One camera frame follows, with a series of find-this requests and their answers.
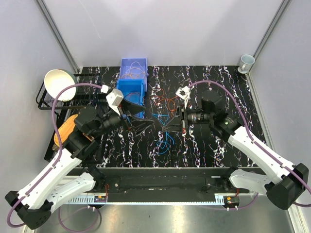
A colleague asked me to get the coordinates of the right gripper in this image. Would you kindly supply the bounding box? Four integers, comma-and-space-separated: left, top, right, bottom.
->
163, 102, 213, 133

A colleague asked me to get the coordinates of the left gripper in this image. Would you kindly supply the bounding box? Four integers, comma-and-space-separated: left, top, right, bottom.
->
91, 99, 155, 138

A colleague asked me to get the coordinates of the pink cable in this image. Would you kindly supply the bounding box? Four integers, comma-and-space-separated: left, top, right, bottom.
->
126, 91, 142, 104

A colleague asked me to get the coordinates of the yellow cable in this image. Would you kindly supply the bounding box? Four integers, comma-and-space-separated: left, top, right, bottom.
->
120, 65, 146, 80

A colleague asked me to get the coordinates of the white cable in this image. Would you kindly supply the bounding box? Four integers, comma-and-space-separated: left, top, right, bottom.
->
125, 60, 148, 78

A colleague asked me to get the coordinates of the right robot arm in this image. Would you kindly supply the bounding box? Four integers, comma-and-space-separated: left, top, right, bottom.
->
163, 92, 309, 210

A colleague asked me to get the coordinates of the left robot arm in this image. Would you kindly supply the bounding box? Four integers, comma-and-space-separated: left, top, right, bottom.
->
5, 106, 154, 230

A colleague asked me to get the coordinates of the blue plastic bin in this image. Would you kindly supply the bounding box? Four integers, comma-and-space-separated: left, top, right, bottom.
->
117, 79, 145, 106

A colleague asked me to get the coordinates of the light purple plastic bin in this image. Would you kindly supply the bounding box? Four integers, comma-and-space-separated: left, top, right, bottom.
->
119, 58, 148, 92

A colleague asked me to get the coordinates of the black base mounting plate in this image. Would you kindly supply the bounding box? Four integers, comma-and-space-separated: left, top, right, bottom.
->
100, 167, 247, 204

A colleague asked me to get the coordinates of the orange woven basket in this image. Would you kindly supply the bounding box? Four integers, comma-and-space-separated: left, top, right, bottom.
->
52, 114, 78, 151

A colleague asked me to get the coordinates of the white bowl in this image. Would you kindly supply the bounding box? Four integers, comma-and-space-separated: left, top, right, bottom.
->
44, 69, 77, 101

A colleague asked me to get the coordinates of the white mug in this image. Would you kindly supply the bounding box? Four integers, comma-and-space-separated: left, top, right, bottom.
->
238, 54, 256, 74

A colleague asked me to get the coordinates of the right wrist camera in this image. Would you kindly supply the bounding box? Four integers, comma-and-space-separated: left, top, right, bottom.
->
176, 86, 190, 108

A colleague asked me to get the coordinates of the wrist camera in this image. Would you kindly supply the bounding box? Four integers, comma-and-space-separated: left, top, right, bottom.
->
101, 85, 123, 116
176, 86, 190, 108

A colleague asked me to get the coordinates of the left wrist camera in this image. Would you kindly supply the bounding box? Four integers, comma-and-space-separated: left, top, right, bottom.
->
101, 85, 123, 116

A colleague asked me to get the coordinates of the black wire dish rack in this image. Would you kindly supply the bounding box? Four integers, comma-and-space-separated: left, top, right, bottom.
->
35, 71, 119, 167

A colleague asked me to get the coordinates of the aluminium frame rail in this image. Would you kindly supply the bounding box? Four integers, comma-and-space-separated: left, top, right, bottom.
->
33, 176, 302, 207

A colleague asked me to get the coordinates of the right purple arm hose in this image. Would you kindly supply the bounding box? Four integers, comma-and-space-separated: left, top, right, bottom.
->
189, 80, 311, 211

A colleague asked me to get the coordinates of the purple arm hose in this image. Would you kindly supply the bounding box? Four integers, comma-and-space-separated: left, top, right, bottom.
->
189, 80, 311, 211
6, 83, 109, 231

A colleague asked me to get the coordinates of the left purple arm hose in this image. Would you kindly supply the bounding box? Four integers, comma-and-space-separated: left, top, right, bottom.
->
6, 83, 109, 231

